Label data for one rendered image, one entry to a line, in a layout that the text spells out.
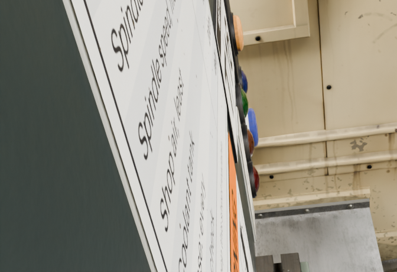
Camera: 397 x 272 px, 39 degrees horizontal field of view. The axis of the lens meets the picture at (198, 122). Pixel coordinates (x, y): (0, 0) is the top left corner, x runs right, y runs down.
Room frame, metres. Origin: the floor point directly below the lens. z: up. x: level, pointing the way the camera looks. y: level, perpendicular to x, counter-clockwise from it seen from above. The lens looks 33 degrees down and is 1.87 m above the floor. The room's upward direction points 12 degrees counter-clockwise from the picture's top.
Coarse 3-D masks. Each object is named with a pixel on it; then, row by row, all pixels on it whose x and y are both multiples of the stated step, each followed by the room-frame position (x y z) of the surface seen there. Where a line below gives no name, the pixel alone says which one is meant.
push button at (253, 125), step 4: (248, 112) 0.35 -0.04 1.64; (252, 112) 0.35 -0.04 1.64; (248, 116) 0.34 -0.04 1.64; (252, 116) 0.34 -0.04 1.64; (248, 120) 0.34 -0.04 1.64; (252, 120) 0.34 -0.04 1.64; (252, 124) 0.34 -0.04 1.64; (256, 124) 0.35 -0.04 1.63; (252, 128) 0.34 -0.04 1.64; (256, 128) 0.34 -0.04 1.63; (252, 132) 0.34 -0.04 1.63; (256, 132) 0.34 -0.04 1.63; (256, 136) 0.34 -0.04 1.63; (256, 140) 0.34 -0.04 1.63; (256, 144) 0.34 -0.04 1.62
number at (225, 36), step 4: (224, 12) 0.30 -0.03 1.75; (224, 16) 0.30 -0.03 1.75; (224, 20) 0.29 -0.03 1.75; (224, 24) 0.28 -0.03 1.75; (224, 28) 0.28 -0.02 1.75; (224, 32) 0.27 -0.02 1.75; (224, 36) 0.27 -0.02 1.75; (228, 36) 0.30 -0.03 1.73; (224, 40) 0.26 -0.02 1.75; (228, 40) 0.29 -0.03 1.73; (224, 44) 0.26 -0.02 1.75; (228, 44) 0.29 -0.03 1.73; (228, 48) 0.28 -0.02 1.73; (228, 52) 0.27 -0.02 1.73; (228, 56) 0.27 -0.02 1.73; (228, 60) 0.26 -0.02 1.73; (232, 60) 0.30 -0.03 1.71; (228, 64) 0.26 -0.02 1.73; (232, 64) 0.30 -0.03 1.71; (228, 68) 0.25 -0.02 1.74; (232, 68) 0.29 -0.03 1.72; (232, 72) 0.28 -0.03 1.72; (232, 76) 0.28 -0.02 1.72; (232, 80) 0.27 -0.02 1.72; (232, 84) 0.27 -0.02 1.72; (232, 88) 0.26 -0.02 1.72; (232, 92) 0.26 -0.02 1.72
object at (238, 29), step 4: (236, 16) 0.35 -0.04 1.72; (236, 20) 0.35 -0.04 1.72; (236, 24) 0.34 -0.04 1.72; (240, 24) 0.35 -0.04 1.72; (236, 28) 0.34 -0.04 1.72; (240, 28) 0.34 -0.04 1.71; (236, 32) 0.34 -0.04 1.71; (240, 32) 0.34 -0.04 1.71; (236, 36) 0.34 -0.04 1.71; (240, 36) 0.34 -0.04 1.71; (236, 40) 0.34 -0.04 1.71; (240, 40) 0.34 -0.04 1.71; (240, 44) 0.34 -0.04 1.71; (240, 48) 0.34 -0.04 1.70
